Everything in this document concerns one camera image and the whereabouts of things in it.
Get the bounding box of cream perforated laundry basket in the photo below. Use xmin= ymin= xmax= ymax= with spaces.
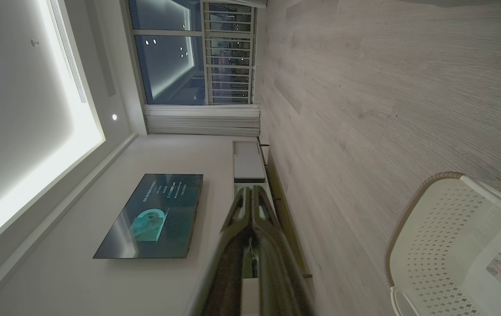
xmin=384 ymin=172 xmax=501 ymax=316

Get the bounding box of white low television cabinet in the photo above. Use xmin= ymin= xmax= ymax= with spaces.
xmin=233 ymin=137 xmax=313 ymax=281

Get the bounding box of pale gathered curtain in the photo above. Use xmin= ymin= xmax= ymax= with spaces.
xmin=144 ymin=104 xmax=261 ymax=136

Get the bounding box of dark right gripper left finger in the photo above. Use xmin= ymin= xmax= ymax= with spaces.
xmin=187 ymin=187 xmax=254 ymax=316

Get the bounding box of white window railing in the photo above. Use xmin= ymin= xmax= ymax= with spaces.
xmin=203 ymin=0 xmax=258 ymax=105

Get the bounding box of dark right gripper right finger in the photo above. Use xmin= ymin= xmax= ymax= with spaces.
xmin=252 ymin=186 xmax=317 ymax=316

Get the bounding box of long ceiling air vent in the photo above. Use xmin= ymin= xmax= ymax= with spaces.
xmin=48 ymin=0 xmax=88 ymax=104

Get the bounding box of large glass window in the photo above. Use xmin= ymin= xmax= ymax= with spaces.
xmin=127 ymin=0 xmax=260 ymax=106

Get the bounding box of wall-mounted flat television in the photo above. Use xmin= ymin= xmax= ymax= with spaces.
xmin=93 ymin=174 xmax=203 ymax=259

